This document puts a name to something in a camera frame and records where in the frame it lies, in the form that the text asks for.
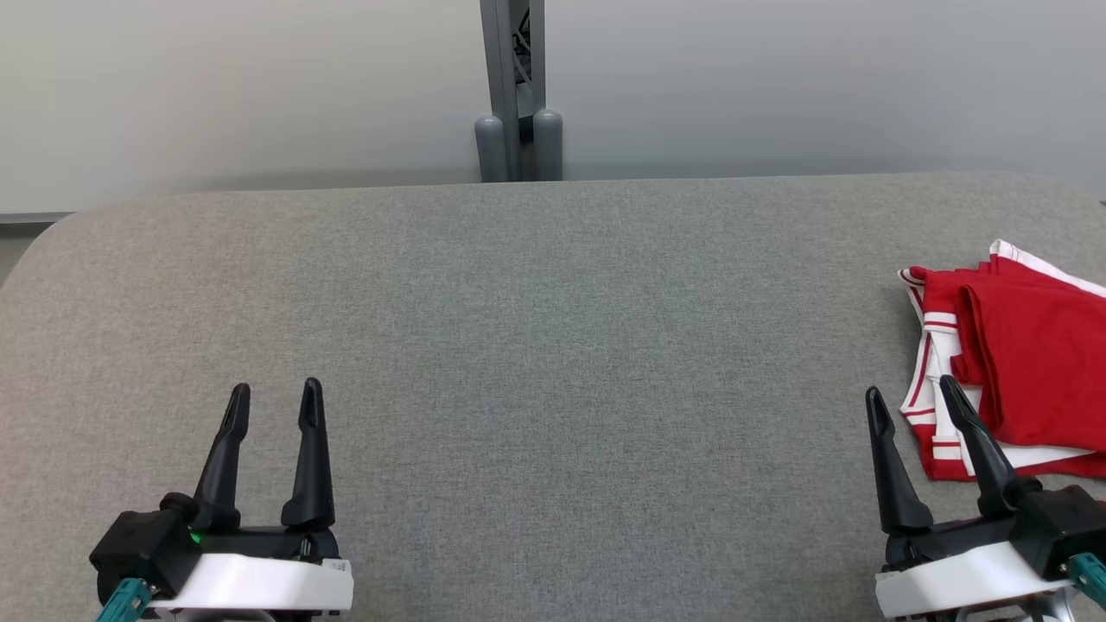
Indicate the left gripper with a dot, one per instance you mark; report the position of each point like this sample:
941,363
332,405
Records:
259,583

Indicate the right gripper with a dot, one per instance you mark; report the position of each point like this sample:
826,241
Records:
959,579

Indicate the red white basketball jersey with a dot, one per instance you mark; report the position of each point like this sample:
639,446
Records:
1045,363

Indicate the red white sports shorts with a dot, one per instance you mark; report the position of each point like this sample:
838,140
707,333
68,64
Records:
1037,262

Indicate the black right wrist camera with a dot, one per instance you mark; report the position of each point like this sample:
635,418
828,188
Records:
1067,523

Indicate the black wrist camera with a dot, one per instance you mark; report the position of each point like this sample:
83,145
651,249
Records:
143,544
1067,523

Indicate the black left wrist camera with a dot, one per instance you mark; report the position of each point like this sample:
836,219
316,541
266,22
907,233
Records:
143,544

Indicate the grey wall baseboard strip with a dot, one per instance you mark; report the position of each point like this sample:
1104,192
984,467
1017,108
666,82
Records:
34,218

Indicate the grey cylindrical post foot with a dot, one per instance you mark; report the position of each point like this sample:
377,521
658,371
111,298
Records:
489,151
548,147

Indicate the grey metal partition post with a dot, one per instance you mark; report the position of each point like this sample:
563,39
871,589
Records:
501,60

